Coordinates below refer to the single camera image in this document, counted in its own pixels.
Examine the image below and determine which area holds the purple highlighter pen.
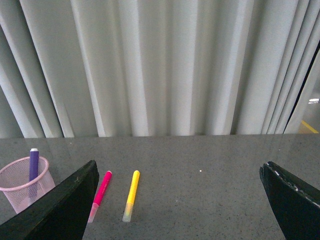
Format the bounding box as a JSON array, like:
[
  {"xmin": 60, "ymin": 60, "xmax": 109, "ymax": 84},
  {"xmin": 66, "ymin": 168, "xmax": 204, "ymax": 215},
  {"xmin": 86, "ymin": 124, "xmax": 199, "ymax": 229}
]
[{"xmin": 27, "ymin": 147, "xmax": 40, "ymax": 204}]

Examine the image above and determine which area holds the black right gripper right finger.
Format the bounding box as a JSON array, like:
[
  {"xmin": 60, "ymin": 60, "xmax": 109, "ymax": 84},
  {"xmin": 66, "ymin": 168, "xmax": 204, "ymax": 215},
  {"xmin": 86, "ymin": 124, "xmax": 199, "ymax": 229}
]
[{"xmin": 259, "ymin": 161, "xmax": 320, "ymax": 240}]

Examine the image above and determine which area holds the pink mesh pen cup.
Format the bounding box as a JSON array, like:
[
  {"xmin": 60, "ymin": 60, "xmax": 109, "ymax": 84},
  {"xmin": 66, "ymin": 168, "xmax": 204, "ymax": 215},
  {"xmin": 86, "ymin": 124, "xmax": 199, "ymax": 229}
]
[{"xmin": 0, "ymin": 156, "xmax": 55, "ymax": 214}]

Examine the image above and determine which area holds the yellow highlighter pen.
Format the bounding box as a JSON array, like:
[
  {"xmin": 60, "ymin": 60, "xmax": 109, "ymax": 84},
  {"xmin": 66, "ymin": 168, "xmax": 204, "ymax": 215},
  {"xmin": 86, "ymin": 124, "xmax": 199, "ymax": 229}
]
[{"xmin": 122, "ymin": 170, "xmax": 140, "ymax": 223}]

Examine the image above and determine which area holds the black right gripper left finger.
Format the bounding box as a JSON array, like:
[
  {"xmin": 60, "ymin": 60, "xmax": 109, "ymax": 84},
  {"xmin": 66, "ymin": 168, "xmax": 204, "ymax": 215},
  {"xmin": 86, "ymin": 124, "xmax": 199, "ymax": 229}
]
[{"xmin": 0, "ymin": 160, "xmax": 99, "ymax": 240}]

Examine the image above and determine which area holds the pink highlighter pen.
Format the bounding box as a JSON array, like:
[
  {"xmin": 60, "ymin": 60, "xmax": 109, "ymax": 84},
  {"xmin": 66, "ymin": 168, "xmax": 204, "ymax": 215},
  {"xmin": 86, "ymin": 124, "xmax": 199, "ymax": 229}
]
[{"xmin": 87, "ymin": 170, "xmax": 113, "ymax": 223}]

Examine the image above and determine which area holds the white pleated curtain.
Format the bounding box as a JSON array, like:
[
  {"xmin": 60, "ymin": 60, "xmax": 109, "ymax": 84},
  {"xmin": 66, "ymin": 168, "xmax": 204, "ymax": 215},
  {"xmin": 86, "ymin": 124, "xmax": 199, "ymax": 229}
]
[{"xmin": 0, "ymin": 0, "xmax": 320, "ymax": 139}]

